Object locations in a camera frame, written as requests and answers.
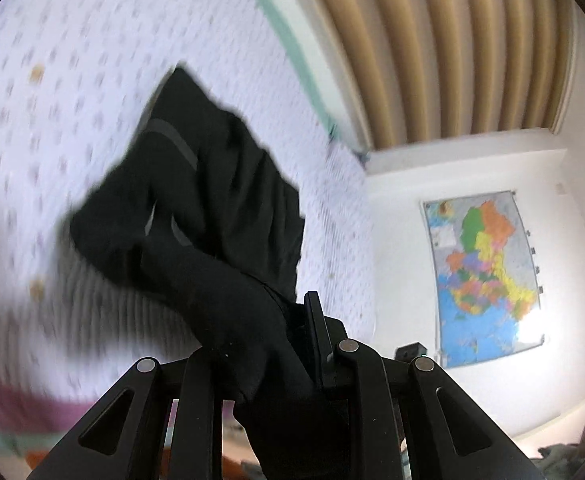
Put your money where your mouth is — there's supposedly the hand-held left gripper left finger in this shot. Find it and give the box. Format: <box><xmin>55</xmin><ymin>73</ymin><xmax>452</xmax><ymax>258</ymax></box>
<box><xmin>26</xmin><ymin>347</ymin><xmax>236</xmax><ymax>480</ymax></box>

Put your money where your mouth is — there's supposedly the black hooded jacket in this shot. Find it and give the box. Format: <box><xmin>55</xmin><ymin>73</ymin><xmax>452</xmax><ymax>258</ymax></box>
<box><xmin>67</xmin><ymin>62</ymin><xmax>353</xmax><ymax>480</ymax></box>

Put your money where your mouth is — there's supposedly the colourful wall map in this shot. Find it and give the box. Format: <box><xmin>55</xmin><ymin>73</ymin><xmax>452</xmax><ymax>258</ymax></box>
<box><xmin>419</xmin><ymin>190</ymin><xmax>545</xmax><ymax>368</ymax></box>

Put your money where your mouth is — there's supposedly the green mattress cover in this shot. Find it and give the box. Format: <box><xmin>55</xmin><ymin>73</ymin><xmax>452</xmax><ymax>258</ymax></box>
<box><xmin>230</xmin><ymin>0</ymin><xmax>369</xmax><ymax>161</ymax></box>

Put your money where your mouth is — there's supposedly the dotted white pillow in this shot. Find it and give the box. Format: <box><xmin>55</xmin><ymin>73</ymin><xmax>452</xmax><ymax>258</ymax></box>
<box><xmin>297</xmin><ymin>142</ymin><xmax>379</xmax><ymax>346</ymax></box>

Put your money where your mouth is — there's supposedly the brown striped window blind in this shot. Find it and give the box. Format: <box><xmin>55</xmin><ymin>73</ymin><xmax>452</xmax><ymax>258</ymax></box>
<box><xmin>292</xmin><ymin>0</ymin><xmax>580</xmax><ymax>153</ymax></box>

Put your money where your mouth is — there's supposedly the dotted white bed sheet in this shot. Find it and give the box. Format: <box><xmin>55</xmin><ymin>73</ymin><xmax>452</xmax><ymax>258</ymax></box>
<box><xmin>0</xmin><ymin>0</ymin><xmax>379</xmax><ymax>411</ymax></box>

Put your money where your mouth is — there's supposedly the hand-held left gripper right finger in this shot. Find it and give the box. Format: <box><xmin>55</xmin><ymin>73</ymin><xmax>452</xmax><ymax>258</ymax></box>
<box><xmin>303</xmin><ymin>290</ymin><xmax>540</xmax><ymax>480</ymax></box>

